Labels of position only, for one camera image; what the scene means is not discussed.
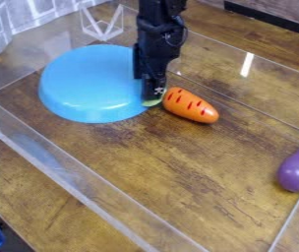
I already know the blue upturned bowl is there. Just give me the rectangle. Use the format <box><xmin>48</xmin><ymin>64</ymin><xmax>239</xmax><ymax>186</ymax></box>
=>
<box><xmin>37</xmin><ymin>44</ymin><xmax>148</xmax><ymax>124</ymax></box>

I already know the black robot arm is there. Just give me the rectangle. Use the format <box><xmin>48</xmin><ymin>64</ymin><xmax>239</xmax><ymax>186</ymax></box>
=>
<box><xmin>132</xmin><ymin>0</ymin><xmax>187</xmax><ymax>106</ymax></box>

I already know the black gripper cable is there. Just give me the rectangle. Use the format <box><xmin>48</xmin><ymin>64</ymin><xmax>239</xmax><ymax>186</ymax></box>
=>
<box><xmin>164</xmin><ymin>16</ymin><xmax>189</xmax><ymax>47</ymax></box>

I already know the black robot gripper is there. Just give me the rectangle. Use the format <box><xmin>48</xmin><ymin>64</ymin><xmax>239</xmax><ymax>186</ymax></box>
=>
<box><xmin>132</xmin><ymin>29</ymin><xmax>184</xmax><ymax>101</ymax></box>

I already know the white curtain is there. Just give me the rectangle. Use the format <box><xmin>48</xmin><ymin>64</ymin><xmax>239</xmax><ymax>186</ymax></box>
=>
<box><xmin>0</xmin><ymin>0</ymin><xmax>110</xmax><ymax>53</ymax></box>

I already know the orange toy carrot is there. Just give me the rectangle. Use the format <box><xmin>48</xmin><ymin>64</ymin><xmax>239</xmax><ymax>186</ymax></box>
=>
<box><xmin>140</xmin><ymin>86</ymin><xmax>221</xmax><ymax>125</ymax></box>

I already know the clear acrylic enclosure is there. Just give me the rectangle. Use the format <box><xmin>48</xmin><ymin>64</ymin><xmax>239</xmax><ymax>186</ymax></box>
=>
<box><xmin>0</xmin><ymin>0</ymin><xmax>299</xmax><ymax>252</ymax></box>

